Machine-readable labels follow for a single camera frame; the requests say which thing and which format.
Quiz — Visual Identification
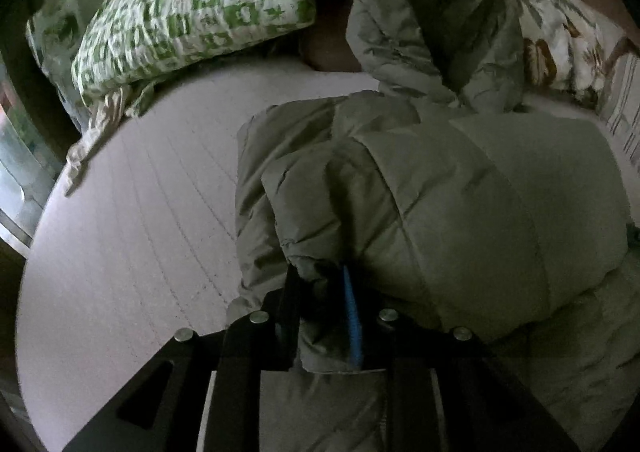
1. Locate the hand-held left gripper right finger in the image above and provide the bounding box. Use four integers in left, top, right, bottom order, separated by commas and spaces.
341, 266, 581, 452

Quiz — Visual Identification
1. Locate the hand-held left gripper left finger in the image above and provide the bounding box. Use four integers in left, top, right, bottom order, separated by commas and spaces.
65, 266, 302, 452

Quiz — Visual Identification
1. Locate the olive green puffer jacket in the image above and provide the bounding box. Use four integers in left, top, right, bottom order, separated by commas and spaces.
227, 0, 640, 452

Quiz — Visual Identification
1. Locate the pale pink bed sheet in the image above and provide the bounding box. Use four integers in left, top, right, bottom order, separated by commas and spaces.
15, 54, 640, 452

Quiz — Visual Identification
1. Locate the green and white patterned pillow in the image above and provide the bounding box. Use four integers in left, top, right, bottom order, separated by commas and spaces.
65, 0, 319, 185

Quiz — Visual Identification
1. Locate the striped floral cloth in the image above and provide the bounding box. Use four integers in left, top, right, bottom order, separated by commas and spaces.
597, 52, 640, 173

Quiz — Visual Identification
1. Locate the floral leaf print quilt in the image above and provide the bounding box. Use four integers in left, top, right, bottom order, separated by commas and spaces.
155, 0, 626, 108

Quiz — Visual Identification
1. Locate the pale patterned cloth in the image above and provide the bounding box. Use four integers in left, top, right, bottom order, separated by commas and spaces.
25, 0, 96, 133

